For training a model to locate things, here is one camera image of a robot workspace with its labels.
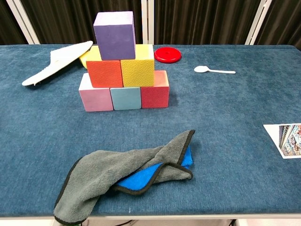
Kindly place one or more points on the yellow foam cube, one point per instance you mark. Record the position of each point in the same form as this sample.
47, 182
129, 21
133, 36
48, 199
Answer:
137, 73

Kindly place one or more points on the orange foam cube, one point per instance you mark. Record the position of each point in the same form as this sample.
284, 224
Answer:
104, 74

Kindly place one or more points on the purple foam cube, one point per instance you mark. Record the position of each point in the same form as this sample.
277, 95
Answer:
115, 37

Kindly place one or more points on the red foam cube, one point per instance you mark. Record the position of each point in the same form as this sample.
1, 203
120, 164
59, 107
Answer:
155, 96

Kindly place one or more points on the light blue foam cube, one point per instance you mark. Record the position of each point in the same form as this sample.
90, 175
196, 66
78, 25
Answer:
125, 99

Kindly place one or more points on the pink foam cube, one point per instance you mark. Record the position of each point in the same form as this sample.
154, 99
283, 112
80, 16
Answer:
95, 101

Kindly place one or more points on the red round disc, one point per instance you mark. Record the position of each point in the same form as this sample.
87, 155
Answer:
167, 55

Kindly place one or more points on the white plastic spoon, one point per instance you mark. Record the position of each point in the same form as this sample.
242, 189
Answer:
201, 69

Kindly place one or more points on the grey and blue cloth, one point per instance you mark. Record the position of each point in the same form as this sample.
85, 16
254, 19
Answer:
94, 169

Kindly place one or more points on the yellow sponge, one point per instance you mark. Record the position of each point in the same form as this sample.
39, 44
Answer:
83, 60

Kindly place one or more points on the blue felt table cover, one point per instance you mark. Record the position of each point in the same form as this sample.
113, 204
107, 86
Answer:
223, 176

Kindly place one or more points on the white plastic knife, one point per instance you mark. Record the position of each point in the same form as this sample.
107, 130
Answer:
63, 56

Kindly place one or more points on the black curtain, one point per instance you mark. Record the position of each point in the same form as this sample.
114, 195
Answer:
7, 18
200, 21
287, 23
70, 21

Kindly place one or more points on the printed photo card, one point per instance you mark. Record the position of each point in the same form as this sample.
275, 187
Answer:
289, 141

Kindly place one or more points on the white frame post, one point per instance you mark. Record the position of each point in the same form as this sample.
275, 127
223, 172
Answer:
257, 23
147, 23
23, 23

